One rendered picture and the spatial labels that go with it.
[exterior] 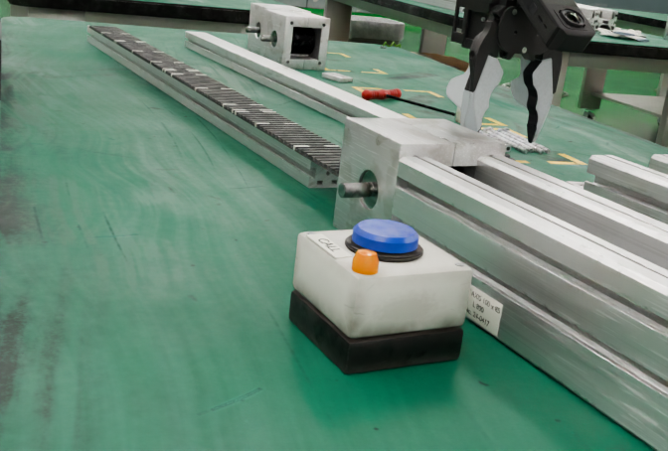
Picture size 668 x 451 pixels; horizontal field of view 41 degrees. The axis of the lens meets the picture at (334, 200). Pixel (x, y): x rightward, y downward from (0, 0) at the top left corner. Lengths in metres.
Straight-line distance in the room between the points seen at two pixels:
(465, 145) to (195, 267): 0.23
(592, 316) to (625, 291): 0.03
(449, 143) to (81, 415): 0.36
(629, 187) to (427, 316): 0.28
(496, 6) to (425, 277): 0.47
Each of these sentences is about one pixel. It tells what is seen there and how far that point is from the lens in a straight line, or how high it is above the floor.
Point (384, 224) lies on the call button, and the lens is 0.55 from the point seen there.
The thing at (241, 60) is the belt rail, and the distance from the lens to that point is 1.55.
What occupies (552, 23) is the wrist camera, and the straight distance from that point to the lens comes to 0.87.
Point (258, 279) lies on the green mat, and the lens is 0.64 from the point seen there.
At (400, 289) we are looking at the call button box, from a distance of 0.51.
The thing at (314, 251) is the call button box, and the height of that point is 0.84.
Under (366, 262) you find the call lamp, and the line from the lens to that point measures 0.50.
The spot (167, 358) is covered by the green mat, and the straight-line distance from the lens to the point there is 0.52.
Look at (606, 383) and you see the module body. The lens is 0.53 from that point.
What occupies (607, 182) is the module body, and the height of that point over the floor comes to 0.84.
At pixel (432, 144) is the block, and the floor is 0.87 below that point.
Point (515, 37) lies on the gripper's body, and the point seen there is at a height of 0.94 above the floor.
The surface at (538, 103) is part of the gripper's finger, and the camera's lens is 0.98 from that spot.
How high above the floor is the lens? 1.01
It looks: 16 degrees down
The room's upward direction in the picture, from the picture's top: 7 degrees clockwise
